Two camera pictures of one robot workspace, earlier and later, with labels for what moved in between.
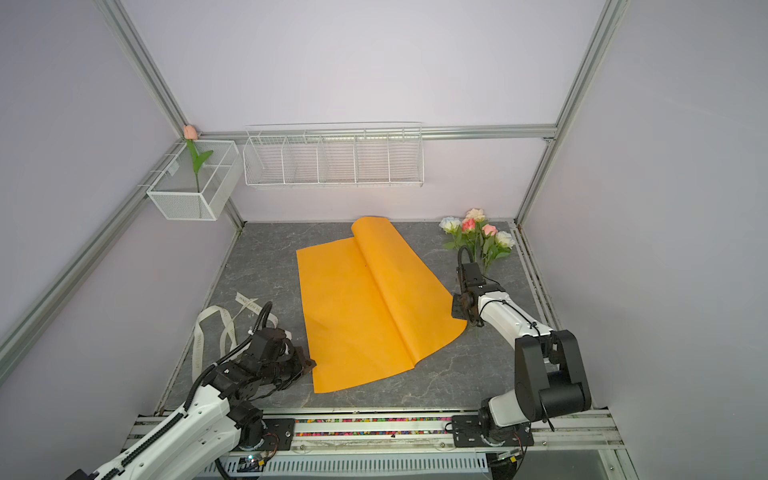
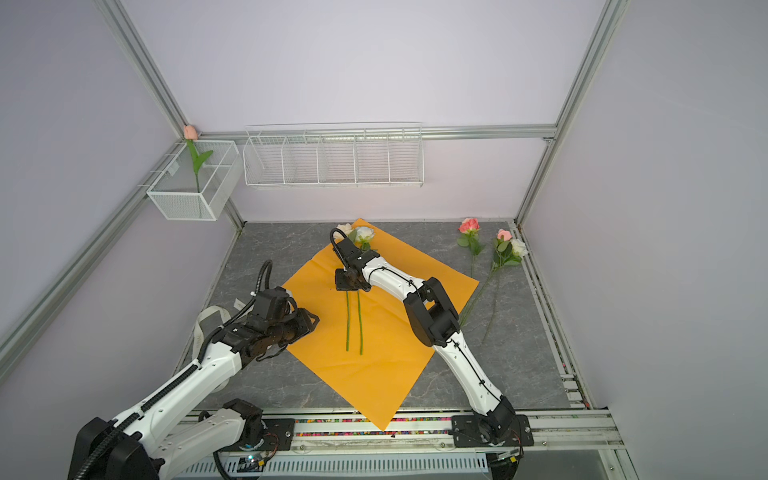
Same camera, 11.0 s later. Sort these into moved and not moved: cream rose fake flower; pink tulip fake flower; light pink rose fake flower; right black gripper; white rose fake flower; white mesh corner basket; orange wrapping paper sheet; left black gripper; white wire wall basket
Moved: white rose fake flower; cream rose fake flower; left black gripper; light pink rose fake flower; orange wrapping paper sheet; right black gripper
Not moved: white mesh corner basket; pink tulip fake flower; white wire wall basket
